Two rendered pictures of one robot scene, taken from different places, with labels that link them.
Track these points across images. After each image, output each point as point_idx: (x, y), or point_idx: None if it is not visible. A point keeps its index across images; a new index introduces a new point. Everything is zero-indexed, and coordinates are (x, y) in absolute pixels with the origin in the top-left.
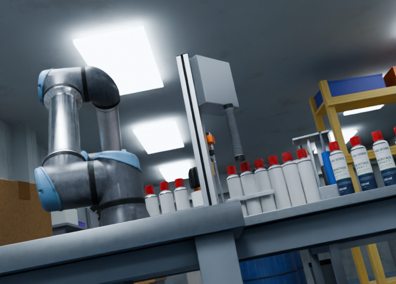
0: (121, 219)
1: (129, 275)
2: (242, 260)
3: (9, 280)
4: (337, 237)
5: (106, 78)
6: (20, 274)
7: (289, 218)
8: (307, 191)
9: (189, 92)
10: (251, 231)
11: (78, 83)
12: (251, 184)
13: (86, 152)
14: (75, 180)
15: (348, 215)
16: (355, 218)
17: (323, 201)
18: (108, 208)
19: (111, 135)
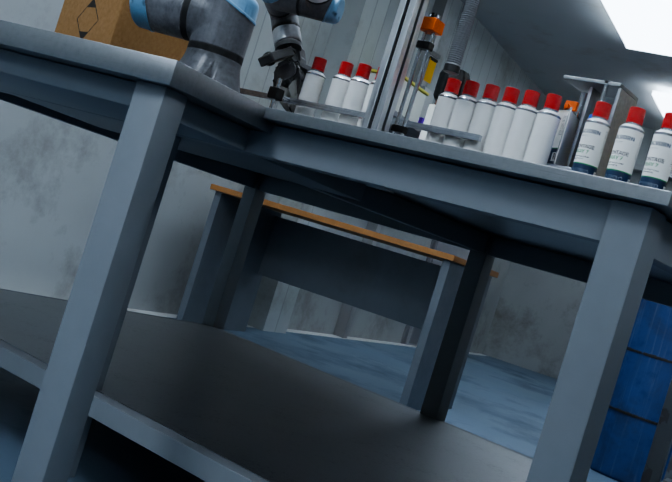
0: (193, 65)
1: (89, 93)
2: (507, 257)
3: (11, 56)
4: (351, 175)
5: None
6: (19, 54)
7: (318, 132)
8: (525, 159)
9: None
10: (285, 131)
11: None
12: (461, 116)
13: None
14: (168, 1)
15: (374, 156)
16: (377, 163)
17: (345, 125)
18: (189, 48)
19: None
